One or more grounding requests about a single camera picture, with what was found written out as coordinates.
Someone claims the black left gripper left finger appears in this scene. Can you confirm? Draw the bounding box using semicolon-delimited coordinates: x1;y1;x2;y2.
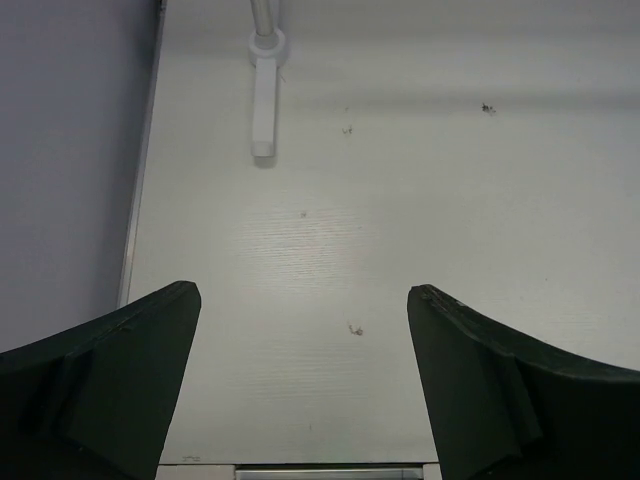
1;281;202;479

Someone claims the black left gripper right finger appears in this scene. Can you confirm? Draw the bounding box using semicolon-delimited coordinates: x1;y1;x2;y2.
407;285;639;479

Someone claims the white clothes rack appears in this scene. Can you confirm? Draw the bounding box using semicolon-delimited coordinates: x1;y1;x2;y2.
248;0;288;158

